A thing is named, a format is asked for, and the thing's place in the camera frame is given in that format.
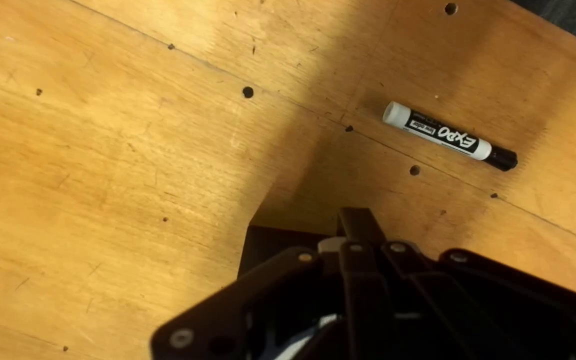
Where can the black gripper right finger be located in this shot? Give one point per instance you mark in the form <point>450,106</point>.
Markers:
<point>469,306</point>

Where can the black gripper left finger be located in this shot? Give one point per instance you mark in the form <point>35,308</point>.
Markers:
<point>281,300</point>

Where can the black Expo marker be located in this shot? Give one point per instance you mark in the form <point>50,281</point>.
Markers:
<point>449,134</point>

